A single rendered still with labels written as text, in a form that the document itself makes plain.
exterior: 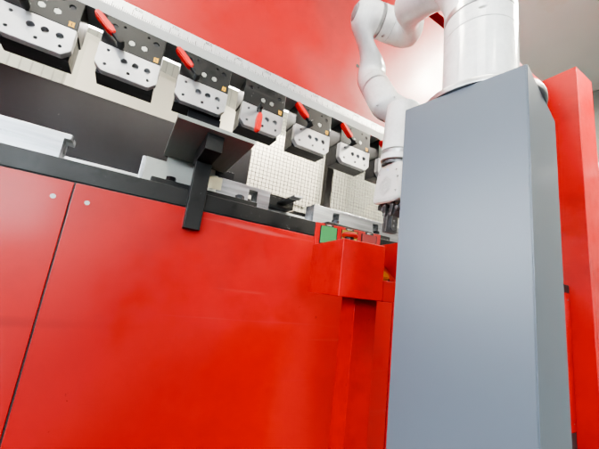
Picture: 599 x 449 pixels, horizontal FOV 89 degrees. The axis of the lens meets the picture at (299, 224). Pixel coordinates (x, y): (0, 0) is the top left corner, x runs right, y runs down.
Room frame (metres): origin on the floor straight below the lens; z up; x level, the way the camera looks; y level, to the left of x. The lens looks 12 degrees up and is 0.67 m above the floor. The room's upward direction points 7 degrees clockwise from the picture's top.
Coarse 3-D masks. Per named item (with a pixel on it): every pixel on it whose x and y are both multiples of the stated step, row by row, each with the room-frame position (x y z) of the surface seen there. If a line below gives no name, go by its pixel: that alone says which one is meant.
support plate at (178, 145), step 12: (180, 120) 0.61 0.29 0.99; (192, 120) 0.61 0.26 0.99; (180, 132) 0.67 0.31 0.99; (192, 132) 0.66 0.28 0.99; (204, 132) 0.65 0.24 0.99; (216, 132) 0.65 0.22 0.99; (228, 132) 0.65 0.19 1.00; (168, 144) 0.75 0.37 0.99; (180, 144) 0.74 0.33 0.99; (192, 144) 0.73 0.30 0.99; (228, 144) 0.71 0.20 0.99; (240, 144) 0.70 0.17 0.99; (252, 144) 0.69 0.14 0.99; (168, 156) 0.83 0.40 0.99; (180, 156) 0.82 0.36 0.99; (192, 156) 0.81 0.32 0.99; (228, 156) 0.78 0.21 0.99; (240, 156) 0.77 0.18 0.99; (216, 168) 0.89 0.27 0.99; (228, 168) 0.87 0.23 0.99
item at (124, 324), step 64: (0, 192) 0.59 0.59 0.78; (64, 192) 0.63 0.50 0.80; (0, 256) 0.60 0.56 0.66; (64, 256) 0.65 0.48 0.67; (128, 256) 0.70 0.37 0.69; (192, 256) 0.77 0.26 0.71; (256, 256) 0.85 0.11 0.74; (0, 320) 0.61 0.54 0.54; (64, 320) 0.66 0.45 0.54; (128, 320) 0.71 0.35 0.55; (192, 320) 0.78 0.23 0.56; (256, 320) 0.86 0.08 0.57; (320, 320) 0.96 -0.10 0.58; (384, 320) 1.09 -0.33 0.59; (0, 384) 0.63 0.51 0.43; (64, 384) 0.67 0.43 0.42; (128, 384) 0.73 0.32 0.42; (192, 384) 0.79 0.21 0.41; (256, 384) 0.87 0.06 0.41; (320, 384) 0.97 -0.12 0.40; (384, 384) 1.09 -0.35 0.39; (0, 448) 0.64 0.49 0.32; (64, 448) 0.69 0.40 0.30; (128, 448) 0.74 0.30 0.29; (192, 448) 0.81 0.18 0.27; (256, 448) 0.88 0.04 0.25; (320, 448) 0.98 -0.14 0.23; (384, 448) 1.10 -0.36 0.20; (576, 448) 1.78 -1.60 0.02
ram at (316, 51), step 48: (96, 0) 0.69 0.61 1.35; (144, 0) 0.74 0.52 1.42; (192, 0) 0.80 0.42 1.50; (240, 0) 0.87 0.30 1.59; (288, 0) 0.95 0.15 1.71; (336, 0) 1.05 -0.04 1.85; (384, 0) 1.17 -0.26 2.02; (192, 48) 0.82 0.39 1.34; (240, 48) 0.88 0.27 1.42; (288, 48) 0.96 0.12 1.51; (336, 48) 1.06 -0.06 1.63; (384, 48) 1.19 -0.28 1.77; (432, 48) 1.34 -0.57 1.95; (288, 96) 0.98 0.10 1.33; (336, 96) 1.08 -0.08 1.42
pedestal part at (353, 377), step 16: (352, 304) 0.71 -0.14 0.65; (368, 304) 0.71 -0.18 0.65; (352, 320) 0.70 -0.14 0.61; (368, 320) 0.71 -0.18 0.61; (352, 336) 0.70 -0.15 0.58; (368, 336) 0.72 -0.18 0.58; (352, 352) 0.70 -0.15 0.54; (368, 352) 0.72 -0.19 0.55; (336, 368) 0.75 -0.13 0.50; (352, 368) 0.70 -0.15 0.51; (368, 368) 0.72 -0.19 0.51; (336, 384) 0.75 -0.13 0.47; (352, 384) 0.70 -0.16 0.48; (368, 384) 0.72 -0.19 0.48; (336, 400) 0.74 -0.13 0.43; (352, 400) 0.71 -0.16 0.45; (368, 400) 0.72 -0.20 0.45; (336, 416) 0.73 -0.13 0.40; (352, 416) 0.71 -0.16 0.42; (368, 416) 0.72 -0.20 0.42; (336, 432) 0.73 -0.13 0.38; (352, 432) 0.71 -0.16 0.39; (336, 448) 0.72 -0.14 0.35; (352, 448) 0.71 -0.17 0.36
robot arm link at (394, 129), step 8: (392, 104) 0.68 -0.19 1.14; (400, 104) 0.67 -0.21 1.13; (408, 104) 0.66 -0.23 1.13; (416, 104) 0.67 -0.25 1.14; (392, 112) 0.68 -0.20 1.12; (400, 112) 0.67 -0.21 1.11; (392, 120) 0.68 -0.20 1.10; (400, 120) 0.67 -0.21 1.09; (384, 128) 0.71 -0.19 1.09; (392, 128) 0.68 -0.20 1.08; (400, 128) 0.67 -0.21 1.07; (384, 136) 0.71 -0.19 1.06; (392, 136) 0.68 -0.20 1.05; (400, 136) 0.67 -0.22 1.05; (384, 144) 0.70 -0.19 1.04; (392, 144) 0.68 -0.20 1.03; (400, 144) 0.67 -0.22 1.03
